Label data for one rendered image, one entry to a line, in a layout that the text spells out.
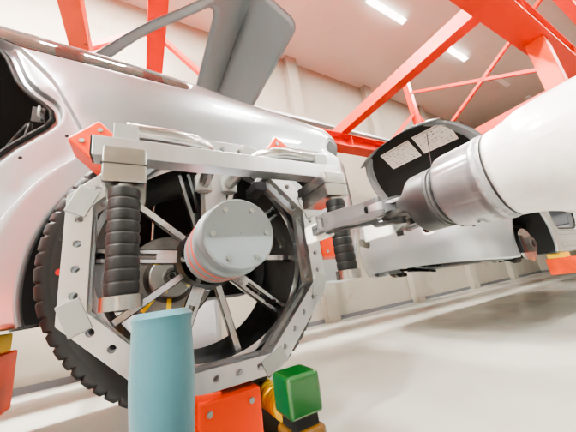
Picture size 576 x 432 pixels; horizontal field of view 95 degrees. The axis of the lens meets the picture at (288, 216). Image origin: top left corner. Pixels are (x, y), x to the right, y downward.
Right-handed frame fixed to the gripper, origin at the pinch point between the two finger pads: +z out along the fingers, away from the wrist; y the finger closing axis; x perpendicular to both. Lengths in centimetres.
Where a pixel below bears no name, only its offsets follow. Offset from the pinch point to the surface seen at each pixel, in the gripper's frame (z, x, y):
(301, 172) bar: 1.7, 12.6, -5.5
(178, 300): 77, -7, -19
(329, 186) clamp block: -1.3, 8.8, -1.8
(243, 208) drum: 6.2, 6.6, -16.0
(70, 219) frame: 20.7, 8.8, -43.2
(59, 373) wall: 415, -69, -117
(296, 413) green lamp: -9.7, -20.1, -18.5
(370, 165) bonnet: 210, 151, 263
